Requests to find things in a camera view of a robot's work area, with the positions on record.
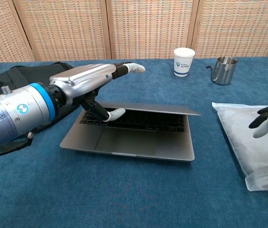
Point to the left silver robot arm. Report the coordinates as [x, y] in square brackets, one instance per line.
[5, 116]

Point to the blue table cloth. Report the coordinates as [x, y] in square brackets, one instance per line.
[124, 194]

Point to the white plastic pouch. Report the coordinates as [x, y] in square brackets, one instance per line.
[250, 152]

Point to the silver laptop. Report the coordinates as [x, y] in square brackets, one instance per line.
[129, 140]

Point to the bamboo folding screen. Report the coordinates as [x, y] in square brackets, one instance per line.
[148, 28]

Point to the white paper cup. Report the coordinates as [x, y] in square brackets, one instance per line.
[183, 64]

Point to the black backpack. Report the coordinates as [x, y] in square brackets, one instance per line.
[17, 76]

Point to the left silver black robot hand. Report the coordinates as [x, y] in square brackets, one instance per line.
[86, 76]

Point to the stainless steel mug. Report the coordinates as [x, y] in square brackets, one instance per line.
[224, 71]

